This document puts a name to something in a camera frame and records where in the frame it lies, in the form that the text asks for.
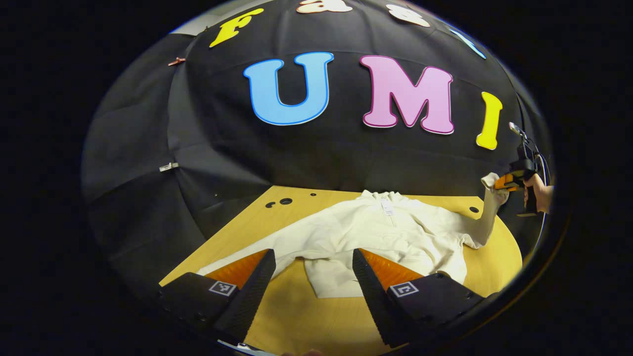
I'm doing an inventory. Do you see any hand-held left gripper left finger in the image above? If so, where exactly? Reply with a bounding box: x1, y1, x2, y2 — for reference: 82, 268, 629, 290
157, 249, 276, 344

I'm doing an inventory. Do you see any cream white hooded sweatshirt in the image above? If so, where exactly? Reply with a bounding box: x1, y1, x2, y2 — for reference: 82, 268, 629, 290
196, 172, 510, 299

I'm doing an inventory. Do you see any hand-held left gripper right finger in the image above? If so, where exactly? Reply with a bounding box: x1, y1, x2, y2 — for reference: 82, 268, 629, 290
352, 248, 485, 349

